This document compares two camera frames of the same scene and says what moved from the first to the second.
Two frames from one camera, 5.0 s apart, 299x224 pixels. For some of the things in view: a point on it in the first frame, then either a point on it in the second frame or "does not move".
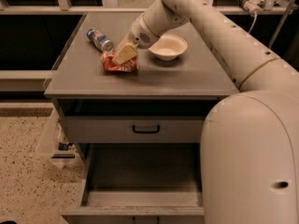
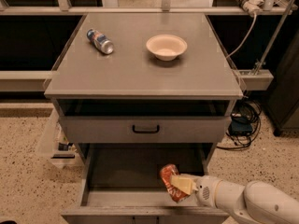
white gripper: x=139 y=35 → x=206 y=190
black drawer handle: x=146 y=131 does not move
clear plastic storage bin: x=54 y=144 does not move
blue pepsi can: x=99 y=40 does not move
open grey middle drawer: x=140 y=183 does not move
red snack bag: x=109 y=64 → x=176 y=193
